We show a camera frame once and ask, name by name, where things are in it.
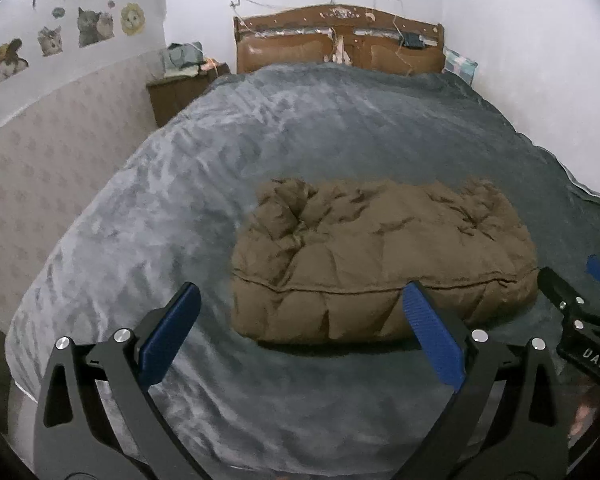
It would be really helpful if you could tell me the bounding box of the brown puffer jacket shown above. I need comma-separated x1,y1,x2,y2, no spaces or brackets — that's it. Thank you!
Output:
231,179,538,344

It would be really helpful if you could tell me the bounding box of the person's right hand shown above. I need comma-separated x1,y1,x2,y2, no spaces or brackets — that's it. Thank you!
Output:
569,382,600,440

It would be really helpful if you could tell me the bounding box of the grey plush bed blanket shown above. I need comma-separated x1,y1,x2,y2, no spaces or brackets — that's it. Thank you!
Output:
6,64,600,479

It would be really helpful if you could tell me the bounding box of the checked pastel pillow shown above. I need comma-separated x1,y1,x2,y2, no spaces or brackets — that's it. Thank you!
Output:
443,48,478,86

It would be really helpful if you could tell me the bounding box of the black device on headboard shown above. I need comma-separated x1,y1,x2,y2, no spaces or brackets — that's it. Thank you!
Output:
400,32,426,50

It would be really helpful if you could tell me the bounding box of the dark wooden nightstand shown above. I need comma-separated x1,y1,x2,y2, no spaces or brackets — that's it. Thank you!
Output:
146,63,230,127

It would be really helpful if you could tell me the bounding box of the brown wooden headboard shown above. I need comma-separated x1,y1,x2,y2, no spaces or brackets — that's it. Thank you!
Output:
234,3,444,76

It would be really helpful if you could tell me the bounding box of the green bag on nightstand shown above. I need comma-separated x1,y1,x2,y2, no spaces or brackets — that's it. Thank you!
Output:
160,41,206,78

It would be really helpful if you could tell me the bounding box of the yellow flower cat sticker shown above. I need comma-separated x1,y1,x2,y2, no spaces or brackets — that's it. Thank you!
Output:
120,3,146,36

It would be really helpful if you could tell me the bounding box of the white charging cable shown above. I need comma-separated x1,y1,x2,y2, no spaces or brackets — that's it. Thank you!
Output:
389,14,414,76

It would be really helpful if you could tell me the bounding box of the hat cat wall sticker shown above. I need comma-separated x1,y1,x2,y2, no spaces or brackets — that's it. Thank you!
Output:
0,38,29,83

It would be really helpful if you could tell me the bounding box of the small kitten wall sticker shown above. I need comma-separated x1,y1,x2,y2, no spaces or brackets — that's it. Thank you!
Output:
38,26,64,56

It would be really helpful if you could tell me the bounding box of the grey cats wall sticker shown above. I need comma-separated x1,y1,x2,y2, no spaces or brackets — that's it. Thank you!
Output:
76,8,114,48

